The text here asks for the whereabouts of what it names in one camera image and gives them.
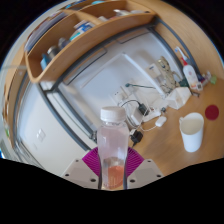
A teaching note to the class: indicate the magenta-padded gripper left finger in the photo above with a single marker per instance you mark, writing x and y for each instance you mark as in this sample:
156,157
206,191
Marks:
80,171

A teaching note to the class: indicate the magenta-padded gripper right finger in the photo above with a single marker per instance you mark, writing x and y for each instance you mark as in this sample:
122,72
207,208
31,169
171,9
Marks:
146,171

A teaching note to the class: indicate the clear plastic bottle white cap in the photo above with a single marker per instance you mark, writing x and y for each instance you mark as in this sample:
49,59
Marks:
113,143

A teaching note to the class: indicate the black charger block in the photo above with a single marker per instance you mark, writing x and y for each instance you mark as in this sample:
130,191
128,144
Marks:
136,137

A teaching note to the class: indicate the small white oval device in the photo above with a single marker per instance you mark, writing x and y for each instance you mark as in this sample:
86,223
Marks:
161,121

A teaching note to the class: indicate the white power strip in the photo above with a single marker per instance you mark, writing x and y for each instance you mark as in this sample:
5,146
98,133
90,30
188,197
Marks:
146,116

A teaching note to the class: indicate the white cup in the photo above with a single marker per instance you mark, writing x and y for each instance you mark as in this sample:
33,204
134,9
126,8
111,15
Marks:
192,136

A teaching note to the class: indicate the white paper bag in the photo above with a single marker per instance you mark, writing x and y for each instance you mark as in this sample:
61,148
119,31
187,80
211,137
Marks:
178,98

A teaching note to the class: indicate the flat round red coaster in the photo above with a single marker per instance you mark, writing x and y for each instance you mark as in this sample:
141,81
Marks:
212,112

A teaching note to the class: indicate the white desk lamp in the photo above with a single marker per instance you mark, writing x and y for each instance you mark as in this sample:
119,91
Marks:
143,73

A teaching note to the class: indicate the wooden robot figurine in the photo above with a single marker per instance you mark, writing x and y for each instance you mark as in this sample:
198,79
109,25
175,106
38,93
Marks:
167,73

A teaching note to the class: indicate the white pump bottle red nozzle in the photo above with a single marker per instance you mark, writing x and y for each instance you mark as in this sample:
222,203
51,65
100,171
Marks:
191,76

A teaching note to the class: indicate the small green packet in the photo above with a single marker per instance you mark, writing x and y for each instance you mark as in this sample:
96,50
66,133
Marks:
213,79

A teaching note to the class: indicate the wooden shelf unit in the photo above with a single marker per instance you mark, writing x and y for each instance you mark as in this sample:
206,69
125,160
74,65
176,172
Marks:
83,43

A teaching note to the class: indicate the white wall switch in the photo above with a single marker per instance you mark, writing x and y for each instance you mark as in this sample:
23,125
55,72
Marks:
41,135

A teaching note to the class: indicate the grey metal frame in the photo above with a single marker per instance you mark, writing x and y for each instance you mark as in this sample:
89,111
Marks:
52,103

